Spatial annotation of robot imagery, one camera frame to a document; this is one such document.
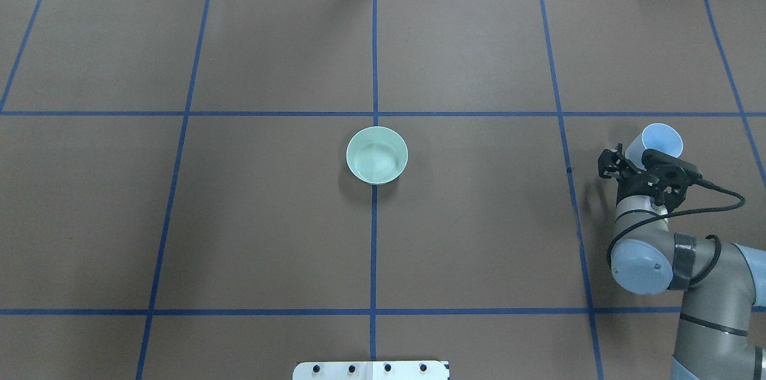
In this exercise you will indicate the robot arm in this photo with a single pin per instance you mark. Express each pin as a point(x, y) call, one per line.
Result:
point(720, 283)

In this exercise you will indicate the white pedestal column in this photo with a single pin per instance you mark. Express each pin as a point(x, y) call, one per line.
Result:
point(397, 369)

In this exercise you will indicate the green ceramic bowl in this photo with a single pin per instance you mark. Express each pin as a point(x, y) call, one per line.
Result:
point(377, 155)

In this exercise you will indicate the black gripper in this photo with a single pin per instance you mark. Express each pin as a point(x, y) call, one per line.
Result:
point(629, 184)

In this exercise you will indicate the blue plastic cup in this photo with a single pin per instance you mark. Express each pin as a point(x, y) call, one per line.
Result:
point(657, 136)

